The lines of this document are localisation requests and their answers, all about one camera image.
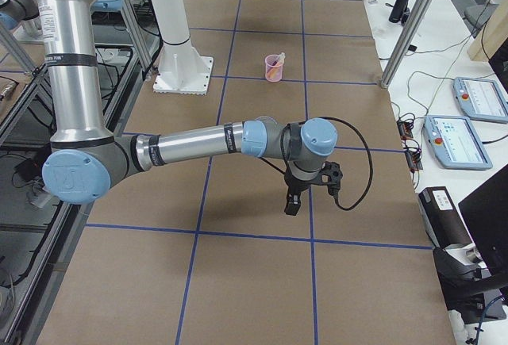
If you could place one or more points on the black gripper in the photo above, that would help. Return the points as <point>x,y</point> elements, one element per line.
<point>295,186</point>

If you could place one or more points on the orange highlighter pen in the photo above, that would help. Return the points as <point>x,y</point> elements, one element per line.
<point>273,72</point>

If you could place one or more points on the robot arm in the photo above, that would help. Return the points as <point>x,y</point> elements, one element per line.
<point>25,13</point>
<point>88,157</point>

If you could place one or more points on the pink mesh pen holder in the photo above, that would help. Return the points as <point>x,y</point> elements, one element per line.
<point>269,60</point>

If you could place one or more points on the black device with label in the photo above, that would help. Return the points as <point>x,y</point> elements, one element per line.
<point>441,219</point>

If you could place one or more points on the near teach pendant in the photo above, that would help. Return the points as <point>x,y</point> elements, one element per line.
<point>455,143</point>

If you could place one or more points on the teach pendant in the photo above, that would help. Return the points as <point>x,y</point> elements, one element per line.
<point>455,143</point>
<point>481,99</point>

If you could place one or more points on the black computer monitor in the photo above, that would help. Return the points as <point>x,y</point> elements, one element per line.
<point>484,212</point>

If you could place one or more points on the black monitor stand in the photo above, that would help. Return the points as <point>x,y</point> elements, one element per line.
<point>467,288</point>

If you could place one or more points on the far teach pendant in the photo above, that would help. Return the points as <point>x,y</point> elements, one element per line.
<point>481,99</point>

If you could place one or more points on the black water bottle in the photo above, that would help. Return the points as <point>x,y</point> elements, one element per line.
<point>400,12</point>

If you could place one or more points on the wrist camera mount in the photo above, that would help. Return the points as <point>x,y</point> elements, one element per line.
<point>329,175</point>

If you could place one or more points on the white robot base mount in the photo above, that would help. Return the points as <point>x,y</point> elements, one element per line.
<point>182,70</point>

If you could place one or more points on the aluminium frame post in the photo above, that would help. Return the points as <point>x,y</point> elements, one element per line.
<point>403,42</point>

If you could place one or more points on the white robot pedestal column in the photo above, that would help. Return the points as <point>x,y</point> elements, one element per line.
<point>172,21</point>

